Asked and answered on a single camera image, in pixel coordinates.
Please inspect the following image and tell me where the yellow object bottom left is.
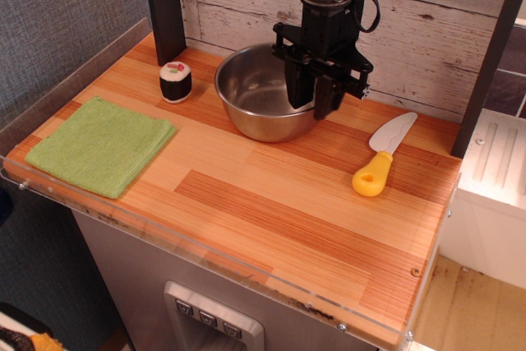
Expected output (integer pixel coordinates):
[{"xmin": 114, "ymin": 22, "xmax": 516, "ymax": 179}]
[{"xmin": 25, "ymin": 333, "xmax": 65, "ymax": 351}]

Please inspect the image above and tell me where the green cloth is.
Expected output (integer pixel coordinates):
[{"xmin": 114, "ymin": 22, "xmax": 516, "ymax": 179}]
[{"xmin": 25, "ymin": 96, "xmax": 176, "ymax": 199}]

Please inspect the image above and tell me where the white toy sink unit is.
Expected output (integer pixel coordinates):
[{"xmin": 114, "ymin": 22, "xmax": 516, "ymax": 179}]
[{"xmin": 438, "ymin": 17, "xmax": 526, "ymax": 291}]

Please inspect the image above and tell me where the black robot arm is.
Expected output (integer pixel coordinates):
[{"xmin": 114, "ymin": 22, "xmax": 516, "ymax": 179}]
[{"xmin": 272, "ymin": 0, "xmax": 381, "ymax": 120}]

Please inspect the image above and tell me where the toy sushi roll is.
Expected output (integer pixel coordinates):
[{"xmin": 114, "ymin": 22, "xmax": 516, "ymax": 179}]
[{"xmin": 159, "ymin": 61, "xmax": 192, "ymax": 104}]

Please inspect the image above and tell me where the clear acrylic table guard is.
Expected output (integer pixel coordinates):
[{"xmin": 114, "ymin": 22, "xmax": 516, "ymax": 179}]
[{"xmin": 2, "ymin": 149, "xmax": 456, "ymax": 350}]

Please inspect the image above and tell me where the dark right shelf post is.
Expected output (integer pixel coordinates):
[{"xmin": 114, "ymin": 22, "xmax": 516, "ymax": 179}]
[{"xmin": 451, "ymin": 0, "xmax": 523, "ymax": 159}]

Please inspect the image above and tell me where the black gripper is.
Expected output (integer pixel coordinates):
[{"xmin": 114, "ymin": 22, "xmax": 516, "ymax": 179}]
[{"xmin": 273, "ymin": 0, "xmax": 373, "ymax": 120}]

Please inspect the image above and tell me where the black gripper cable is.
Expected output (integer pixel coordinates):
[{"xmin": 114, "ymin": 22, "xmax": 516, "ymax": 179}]
[{"xmin": 348, "ymin": 0, "xmax": 381, "ymax": 34}]

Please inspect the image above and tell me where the stainless steel pot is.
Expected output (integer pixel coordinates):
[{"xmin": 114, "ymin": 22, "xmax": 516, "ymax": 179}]
[{"xmin": 215, "ymin": 43, "xmax": 318, "ymax": 143}]

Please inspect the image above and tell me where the ice dispenser panel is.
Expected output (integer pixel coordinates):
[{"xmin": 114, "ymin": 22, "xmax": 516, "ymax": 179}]
[{"xmin": 164, "ymin": 281, "xmax": 265, "ymax": 350}]

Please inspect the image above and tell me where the yellow handled toy knife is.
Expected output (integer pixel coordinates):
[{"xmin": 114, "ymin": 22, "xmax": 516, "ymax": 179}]
[{"xmin": 352, "ymin": 112, "xmax": 418, "ymax": 197}]

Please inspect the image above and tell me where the silver toy fridge cabinet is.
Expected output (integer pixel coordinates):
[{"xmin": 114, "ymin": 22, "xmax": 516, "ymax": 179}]
[{"xmin": 73, "ymin": 211, "xmax": 375, "ymax": 350}]

